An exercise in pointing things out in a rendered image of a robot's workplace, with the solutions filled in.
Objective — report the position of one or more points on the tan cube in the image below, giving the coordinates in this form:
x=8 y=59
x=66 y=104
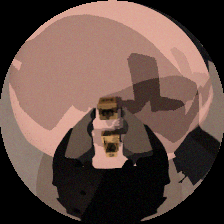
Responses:
x=111 y=150
x=107 y=108

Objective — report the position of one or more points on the tan open tray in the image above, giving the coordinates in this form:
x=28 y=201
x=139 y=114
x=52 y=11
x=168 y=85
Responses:
x=109 y=137

